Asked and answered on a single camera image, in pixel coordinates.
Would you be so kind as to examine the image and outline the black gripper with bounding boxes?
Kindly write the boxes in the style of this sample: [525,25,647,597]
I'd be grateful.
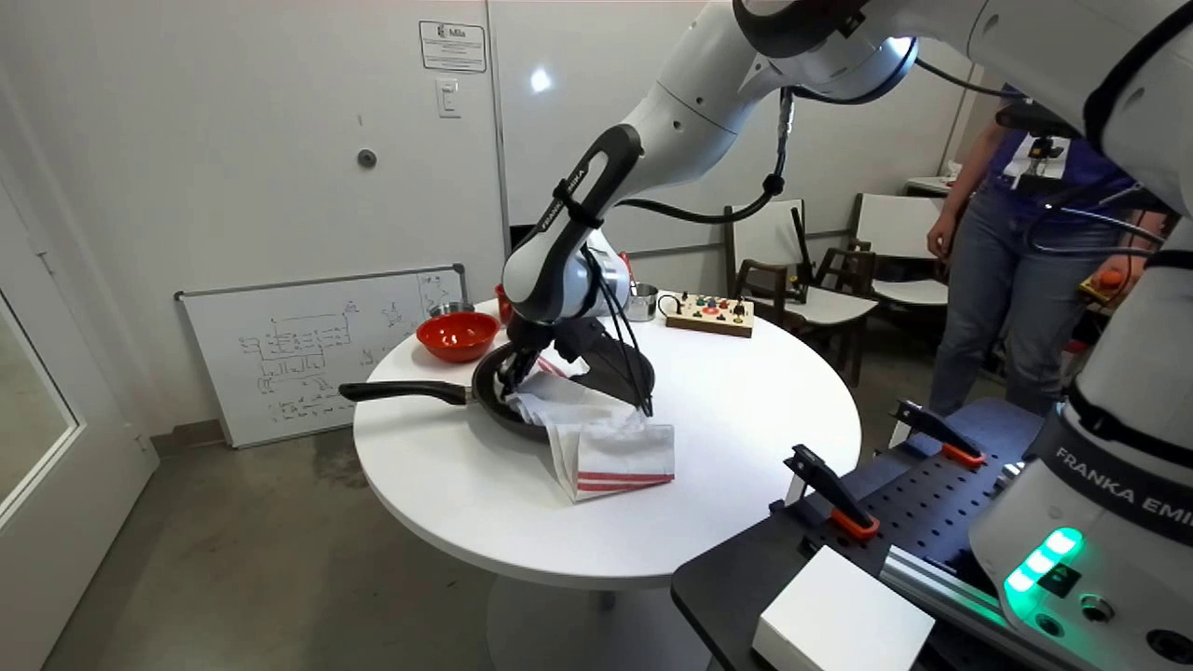
[495,312,566,403]

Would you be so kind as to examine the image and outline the black frying pan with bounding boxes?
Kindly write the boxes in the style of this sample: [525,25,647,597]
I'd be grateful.
[335,312,660,449]

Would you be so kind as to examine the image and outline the white towel red stripes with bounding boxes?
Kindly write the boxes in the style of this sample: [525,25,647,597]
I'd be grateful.
[512,350,681,509]

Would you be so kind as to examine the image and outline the red bowl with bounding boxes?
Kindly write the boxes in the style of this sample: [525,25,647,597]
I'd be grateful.
[413,309,504,367]

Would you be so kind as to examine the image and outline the wooden board colourful pieces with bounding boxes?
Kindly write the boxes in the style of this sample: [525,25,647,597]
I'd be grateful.
[660,290,762,345]

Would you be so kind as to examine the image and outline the leaning framed whiteboard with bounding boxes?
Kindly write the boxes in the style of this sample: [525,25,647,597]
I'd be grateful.
[174,263,469,450]

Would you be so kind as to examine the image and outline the white chair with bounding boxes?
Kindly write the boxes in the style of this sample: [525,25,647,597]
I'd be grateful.
[724,199,881,377]
[852,191,966,377]

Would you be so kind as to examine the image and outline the black clamp orange tip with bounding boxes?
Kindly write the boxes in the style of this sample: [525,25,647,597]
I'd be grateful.
[783,443,888,544]
[893,398,991,474]

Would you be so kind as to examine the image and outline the white box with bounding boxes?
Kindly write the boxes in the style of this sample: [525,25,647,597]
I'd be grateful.
[749,544,941,671]

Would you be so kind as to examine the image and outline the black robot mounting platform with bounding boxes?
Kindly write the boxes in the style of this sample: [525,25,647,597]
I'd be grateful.
[666,394,1087,671]

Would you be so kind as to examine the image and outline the white door with window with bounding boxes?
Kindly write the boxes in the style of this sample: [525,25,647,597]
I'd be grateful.
[0,182,163,671]

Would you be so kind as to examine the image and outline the seated person blue jeans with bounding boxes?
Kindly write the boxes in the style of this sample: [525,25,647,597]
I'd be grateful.
[925,96,1178,422]

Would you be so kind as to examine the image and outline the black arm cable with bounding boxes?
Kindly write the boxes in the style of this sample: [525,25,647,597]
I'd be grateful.
[614,85,799,233]

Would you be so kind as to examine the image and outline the wall mounted whiteboard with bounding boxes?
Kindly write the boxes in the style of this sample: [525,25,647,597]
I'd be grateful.
[486,0,975,270]

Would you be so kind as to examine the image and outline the white wall switch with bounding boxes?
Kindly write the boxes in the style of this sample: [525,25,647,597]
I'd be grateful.
[432,74,468,124]

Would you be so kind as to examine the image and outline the framed wall sign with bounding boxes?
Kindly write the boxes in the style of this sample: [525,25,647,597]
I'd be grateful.
[419,17,494,74]

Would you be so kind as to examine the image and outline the aluminium rail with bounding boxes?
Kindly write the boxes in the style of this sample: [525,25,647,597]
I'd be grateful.
[881,544,1096,671]

